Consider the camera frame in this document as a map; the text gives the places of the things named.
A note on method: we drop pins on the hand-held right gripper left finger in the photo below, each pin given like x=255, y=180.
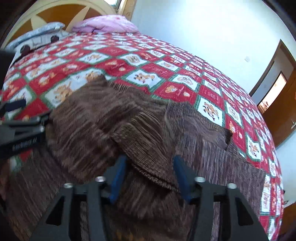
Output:
x=118, y=176

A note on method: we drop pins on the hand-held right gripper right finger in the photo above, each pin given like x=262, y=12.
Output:
x=181, y=176

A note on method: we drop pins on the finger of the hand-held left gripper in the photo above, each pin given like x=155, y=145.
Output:
x=25, y=124
x=13, y=105

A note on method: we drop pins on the brown knit sweater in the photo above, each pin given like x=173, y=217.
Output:
x=115, y=129

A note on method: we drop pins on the white pillow with black print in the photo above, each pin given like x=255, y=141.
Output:
x=44, y=40

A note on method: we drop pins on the grey patterned pillow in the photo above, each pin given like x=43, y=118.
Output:
x=39, y=31

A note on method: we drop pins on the cream and wood headboard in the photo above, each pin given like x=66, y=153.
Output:
x=57, y=11

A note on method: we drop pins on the red checkered printed bedspread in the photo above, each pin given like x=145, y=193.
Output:
x=143, y=60

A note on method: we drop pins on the pink pillow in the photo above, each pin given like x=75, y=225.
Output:
x=106, y=24

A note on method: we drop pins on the window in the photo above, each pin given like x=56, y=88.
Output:
x=115, y=3

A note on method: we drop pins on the yellow patterned curtain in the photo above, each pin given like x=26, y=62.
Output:
x=128, y=9

